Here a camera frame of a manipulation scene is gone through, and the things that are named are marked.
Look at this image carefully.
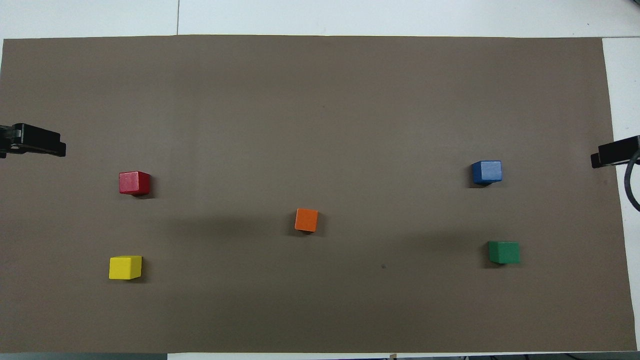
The red wooden block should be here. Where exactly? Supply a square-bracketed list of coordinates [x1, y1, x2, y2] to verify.
[119, 171, 151, 196]

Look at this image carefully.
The blue wooden block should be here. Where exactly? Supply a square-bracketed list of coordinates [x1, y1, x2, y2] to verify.
[471, 160, 503, 185]

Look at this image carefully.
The green wooden block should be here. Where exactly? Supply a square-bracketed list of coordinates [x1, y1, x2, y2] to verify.
[488, 240, 521, 265]

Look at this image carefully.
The yellow wooden block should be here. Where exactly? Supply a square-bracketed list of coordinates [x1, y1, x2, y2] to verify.
[108, 255, 143, 281]

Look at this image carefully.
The orange wooden block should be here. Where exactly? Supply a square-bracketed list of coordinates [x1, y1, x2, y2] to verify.
[294, 208, 319, 233]

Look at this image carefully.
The brown table mat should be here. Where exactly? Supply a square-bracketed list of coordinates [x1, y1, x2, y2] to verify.
[0, 34, 638, 354]

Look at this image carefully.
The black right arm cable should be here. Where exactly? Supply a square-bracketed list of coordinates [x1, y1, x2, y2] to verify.
[623, 149, 640, 212]

